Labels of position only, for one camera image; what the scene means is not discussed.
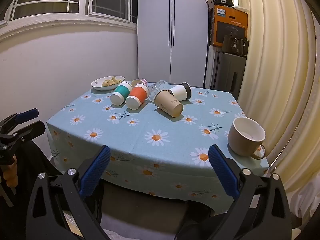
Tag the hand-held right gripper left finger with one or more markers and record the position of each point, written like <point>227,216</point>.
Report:
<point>96,170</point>

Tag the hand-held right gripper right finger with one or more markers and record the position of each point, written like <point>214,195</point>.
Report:
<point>223,172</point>

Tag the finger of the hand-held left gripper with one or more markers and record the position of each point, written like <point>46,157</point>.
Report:
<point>30,130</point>
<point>27,114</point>

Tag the teal and white cup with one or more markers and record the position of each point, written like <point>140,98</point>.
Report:
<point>121,91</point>

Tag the orange and white cup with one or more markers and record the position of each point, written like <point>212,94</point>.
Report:
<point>137,95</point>

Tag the brown paper cup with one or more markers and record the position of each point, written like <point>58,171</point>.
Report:
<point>167,102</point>

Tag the white cup with black base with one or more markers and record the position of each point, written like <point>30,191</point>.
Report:
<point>178,91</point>

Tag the clear glass cup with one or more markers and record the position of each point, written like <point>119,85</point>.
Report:
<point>156,90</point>

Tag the pink cup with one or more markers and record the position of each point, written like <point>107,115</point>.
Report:
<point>143,81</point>

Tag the beige mug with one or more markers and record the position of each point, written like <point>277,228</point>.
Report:
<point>240,142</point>

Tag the blue daisy print tablecloth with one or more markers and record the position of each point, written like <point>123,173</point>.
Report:
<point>150,120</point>

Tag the white bowl with food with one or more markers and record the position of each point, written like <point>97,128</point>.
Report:
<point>96,83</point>

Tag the pale food pieces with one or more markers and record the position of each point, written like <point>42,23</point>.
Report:
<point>110,81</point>

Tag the grey suitcase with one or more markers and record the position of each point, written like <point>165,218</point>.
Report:
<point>228,70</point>

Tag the cream curtain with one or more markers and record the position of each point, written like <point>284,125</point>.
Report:
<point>275,80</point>

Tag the white folded board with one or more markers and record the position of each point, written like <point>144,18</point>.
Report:
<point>209,67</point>

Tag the grey handbag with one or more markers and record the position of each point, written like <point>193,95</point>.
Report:
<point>235,45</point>

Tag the white wardrobe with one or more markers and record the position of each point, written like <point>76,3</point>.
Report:
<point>155,30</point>

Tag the orange cardboard box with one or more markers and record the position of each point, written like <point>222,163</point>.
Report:
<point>230,17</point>

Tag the black camera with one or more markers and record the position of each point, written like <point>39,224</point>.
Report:
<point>221,1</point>

